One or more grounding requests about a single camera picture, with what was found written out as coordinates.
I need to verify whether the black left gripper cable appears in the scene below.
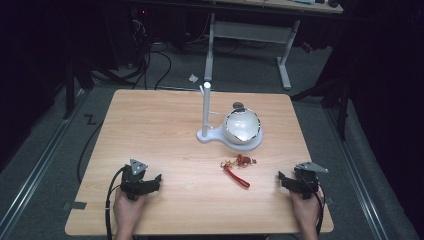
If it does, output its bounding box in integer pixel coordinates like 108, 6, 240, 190
104, 165, 127, 240

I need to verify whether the white pole stand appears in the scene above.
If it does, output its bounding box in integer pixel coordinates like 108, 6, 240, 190
196, 81, 264, 152

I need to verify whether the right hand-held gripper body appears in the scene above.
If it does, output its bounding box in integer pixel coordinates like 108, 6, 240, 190
290, 161, 330, 201

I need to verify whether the bundle of black cables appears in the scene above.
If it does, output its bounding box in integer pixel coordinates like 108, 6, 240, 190
89, 13, 173, 91

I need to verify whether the person's left hand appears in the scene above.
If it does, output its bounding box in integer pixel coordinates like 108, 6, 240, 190
112, 189, 148, 232

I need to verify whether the metal floor rail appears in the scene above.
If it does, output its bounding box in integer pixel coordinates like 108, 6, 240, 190
324, 106, 390, 240
0, 87, 90, 231

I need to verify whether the person's right hand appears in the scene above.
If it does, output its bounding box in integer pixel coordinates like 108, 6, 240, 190
288, 188, 324, 232

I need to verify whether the wooden desk top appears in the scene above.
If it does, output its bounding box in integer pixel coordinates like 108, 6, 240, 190
213, 0, 344, 15

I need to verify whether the black stand leg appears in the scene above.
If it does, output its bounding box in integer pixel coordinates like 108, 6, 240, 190
62, 56, 96, 120
289, 74, 355, 141

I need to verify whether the white bowl with patterned rim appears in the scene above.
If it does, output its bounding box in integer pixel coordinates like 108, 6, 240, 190
222, 107, 262, 146

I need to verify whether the white metal desk frame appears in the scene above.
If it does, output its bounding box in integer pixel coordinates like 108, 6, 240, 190
203, 12, 302, 91

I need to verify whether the red keychain with strap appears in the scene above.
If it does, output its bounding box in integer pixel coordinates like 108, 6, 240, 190
219, 153, 258, 190

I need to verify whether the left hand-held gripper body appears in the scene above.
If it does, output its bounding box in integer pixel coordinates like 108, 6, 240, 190
119, 158, 150, 202

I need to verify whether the black floor cable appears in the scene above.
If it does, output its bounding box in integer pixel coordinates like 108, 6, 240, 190
76, 120, 105, 184

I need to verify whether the black tape strip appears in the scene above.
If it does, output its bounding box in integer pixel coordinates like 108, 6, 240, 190
62, 201, 88, 211

